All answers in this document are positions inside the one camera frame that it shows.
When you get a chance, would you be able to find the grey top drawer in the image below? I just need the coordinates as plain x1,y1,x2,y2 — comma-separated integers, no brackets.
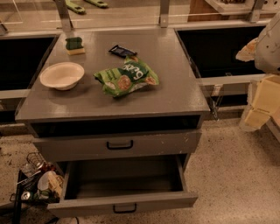
33,130,201,162

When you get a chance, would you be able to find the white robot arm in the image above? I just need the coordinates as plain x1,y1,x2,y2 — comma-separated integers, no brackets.
235,12,280,131

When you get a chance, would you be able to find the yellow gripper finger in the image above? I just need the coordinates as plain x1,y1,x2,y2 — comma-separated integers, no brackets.
239,108,270,131

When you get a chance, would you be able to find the grey drawer cabinet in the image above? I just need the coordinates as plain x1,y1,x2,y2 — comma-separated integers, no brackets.
15,27,211,165

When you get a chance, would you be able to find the green tool on shelf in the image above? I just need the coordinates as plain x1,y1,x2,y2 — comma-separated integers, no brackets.
65,0,86,15

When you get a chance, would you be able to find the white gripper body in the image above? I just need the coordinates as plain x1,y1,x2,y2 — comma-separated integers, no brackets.
248,74,280,116

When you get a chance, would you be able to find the dark blue snack wrapper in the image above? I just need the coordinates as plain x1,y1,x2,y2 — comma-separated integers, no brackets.
109,45,137,58

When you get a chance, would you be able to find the green yellow sponge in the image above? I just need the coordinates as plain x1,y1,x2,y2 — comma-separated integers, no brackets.
66,37,85,55

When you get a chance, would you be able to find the green chip bag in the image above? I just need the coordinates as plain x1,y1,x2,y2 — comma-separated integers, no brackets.
94,56,159,97

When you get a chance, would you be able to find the white bowl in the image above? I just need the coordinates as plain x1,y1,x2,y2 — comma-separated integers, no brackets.
39,62,85,90

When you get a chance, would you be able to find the white cup in rack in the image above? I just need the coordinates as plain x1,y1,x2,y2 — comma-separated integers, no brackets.
38,171,56,191

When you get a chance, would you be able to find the grey drawer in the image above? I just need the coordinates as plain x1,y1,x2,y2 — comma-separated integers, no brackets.
33,130,201,162
48,155,198,218

